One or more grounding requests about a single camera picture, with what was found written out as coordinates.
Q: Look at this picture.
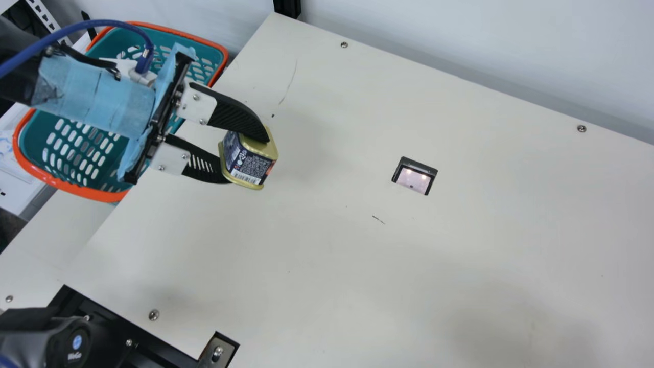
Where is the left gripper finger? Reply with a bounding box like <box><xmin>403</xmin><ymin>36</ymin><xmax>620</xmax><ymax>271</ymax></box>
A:
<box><xmin>150</xmin><ymin>133</ymin><xmax>232</xmax><ymax>185</ymax></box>
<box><xmin>176</xmin><ymin>81</ymin><xmax>271</xmax><ymax>144</ymax></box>

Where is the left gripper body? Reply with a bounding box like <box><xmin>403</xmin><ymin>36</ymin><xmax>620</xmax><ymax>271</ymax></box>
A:
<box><xmin>36</xmin><ymin>42</ymin><xmax>198</xmax><ymax>185</ymax></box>

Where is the rectangular tin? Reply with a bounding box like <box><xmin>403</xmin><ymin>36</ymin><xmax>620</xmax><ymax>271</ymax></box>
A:
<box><xmin>218</xmin><ymin>129</ymin><xmax>279</xmax><ymax>191</ymax></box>

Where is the teal shopping basket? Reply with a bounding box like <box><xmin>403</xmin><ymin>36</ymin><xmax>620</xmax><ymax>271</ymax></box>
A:
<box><xmin>13</xmin><ymin>21</ymin><xmax>229</xmax><ymax>203</ymax></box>

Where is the small square scanner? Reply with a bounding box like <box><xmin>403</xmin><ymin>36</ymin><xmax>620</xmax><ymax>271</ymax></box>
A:
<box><xmin>391</xmin><ymin>156</ymin><xmax>438</xmax><ymax>196</ymax></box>

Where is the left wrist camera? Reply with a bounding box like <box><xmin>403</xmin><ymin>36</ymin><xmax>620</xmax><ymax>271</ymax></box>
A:
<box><xmin>102</xmin><ymin>58</ymin><xmax>159</xmax><ymax>86</ymax></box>

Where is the blue cable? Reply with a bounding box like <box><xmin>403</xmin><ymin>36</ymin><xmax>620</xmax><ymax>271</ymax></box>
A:
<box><xmin>0</xmin><ymin>19</ymin><xmax>155</xmax><ymax>78</ymax></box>

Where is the black post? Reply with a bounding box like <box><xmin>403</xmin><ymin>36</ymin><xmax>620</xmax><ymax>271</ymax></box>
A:
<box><xmin>273</xmin><ymin>0</ymin><xmax>302</xmax><ymax>19</ymax></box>

